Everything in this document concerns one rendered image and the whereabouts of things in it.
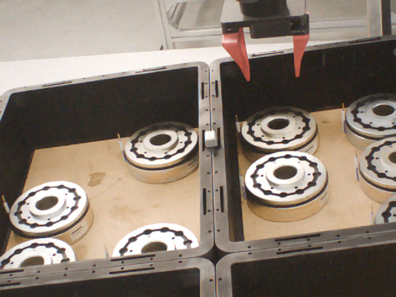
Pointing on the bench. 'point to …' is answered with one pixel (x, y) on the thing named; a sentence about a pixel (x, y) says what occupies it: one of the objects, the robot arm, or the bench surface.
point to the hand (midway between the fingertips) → (271, 70)
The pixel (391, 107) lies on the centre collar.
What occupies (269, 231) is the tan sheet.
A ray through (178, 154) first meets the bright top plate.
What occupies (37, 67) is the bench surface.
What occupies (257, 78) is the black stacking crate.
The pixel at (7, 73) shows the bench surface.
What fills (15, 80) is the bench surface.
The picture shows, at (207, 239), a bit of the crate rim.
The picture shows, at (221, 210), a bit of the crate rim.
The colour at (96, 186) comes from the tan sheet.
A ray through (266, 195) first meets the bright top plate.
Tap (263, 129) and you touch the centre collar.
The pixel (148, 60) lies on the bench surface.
